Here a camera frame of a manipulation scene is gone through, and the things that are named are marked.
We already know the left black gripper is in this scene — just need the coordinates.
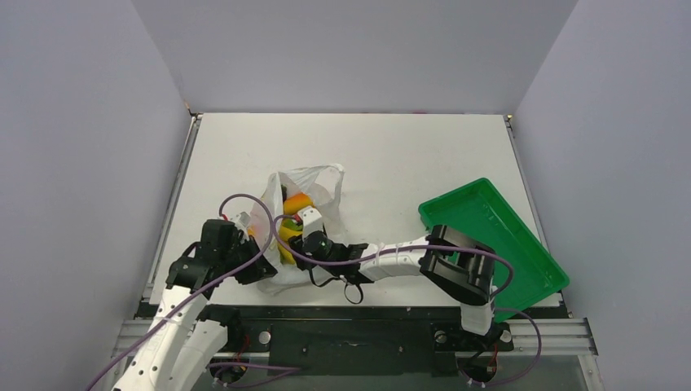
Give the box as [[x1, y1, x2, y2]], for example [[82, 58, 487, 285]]
[[221, 235, 278, 285]]

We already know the long yellow fake banana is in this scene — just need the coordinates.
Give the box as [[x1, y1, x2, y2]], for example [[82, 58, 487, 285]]
[[278, 222, 302, 266]]

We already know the orange yellow fake mango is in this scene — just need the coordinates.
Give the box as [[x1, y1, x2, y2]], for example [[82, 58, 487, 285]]
[[283, 192, 315, 215]]

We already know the white plastic bag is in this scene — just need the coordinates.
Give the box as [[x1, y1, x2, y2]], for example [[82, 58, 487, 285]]
[[249, 164, 347, 296]]

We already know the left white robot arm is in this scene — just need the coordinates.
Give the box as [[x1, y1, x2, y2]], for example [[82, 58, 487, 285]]
[[113, 213, 277, 390]]

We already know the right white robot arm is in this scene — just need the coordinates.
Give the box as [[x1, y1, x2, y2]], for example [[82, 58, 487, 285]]
[[287, 225, 496, 348]]

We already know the green plastic tray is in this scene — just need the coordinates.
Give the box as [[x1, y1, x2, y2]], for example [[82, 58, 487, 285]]
[[418, 178, 570, 312]]

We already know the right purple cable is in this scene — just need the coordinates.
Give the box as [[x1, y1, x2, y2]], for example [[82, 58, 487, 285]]
[[271, 215, 543, 389]]

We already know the purple cable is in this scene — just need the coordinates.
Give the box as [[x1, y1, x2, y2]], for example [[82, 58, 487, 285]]
[[85, 193, 275, 391], [271, 215, 543, 389]]

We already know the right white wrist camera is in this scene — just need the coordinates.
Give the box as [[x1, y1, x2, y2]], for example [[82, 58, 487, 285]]
[[297, 206, 324, 237]]

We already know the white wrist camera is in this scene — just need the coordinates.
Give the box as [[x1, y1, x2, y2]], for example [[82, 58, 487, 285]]
[[297, 206, 324, 237], [229, 212, 251, 231]]

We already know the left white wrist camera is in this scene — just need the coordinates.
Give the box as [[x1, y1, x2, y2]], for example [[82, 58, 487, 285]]
[[229, 212, 251, 231]]

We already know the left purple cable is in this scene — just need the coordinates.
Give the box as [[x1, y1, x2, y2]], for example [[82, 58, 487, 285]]
[[85, 193, 275, 391]]

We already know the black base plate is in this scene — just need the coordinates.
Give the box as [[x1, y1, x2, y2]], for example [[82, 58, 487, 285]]
[[199, 305, 514, 376]]

